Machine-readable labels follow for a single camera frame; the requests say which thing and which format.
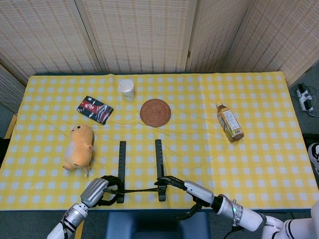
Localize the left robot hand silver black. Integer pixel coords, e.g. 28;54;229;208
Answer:
79;175;125;209

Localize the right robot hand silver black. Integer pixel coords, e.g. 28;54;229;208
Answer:
154;175;215;220

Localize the black folding laptop stand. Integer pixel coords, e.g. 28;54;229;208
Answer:
109;139;167;204

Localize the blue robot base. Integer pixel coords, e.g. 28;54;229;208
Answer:
105;211;211;239

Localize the yellow white checkered tablecloth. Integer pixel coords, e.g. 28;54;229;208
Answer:
0;71;319;212

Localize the orange plush toy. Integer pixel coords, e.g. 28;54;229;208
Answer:
62;123;95;177

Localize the tea bottle yellow label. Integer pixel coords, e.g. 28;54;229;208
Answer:
215;102;245;143

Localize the dark printed snack packet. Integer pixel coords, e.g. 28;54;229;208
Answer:
76;95;115;125

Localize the round brown woven coaster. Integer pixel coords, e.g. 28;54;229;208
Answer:
139;99;172;128

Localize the white paper cup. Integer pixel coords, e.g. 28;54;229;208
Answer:
118;79;136;101

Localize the white black sneaker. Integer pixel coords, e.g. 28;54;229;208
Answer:
308;142;319;175

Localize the beige woven screen panel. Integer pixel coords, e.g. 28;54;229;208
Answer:
0;0;107;84
185;0;252;73
221;0;319;87
74;0;199;75
0;59;27;114

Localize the white power strip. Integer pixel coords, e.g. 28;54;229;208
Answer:
296;84;315;112

